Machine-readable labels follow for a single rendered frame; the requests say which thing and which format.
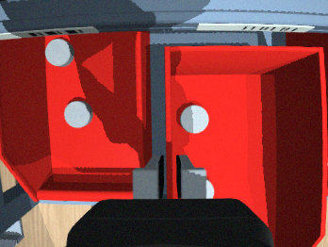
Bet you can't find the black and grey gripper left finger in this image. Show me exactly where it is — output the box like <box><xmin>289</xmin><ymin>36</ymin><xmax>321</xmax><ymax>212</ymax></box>
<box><xmin>133</xmin><ymin>156</ymin><xmax>164</xmax><ymax>199</ymax></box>

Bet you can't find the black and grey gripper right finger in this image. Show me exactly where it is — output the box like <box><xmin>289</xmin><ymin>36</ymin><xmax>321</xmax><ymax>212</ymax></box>
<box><xmin>176</xmin><ymin>155</ymin><xmax>206</xmax><ymax>199</ymax></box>

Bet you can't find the grey metal shelf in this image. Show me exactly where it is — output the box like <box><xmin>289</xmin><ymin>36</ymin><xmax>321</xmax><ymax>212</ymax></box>
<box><xmin>0</xmin><ymin>0</ymin><xmax>328</xmax><ymax>247</ymax></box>

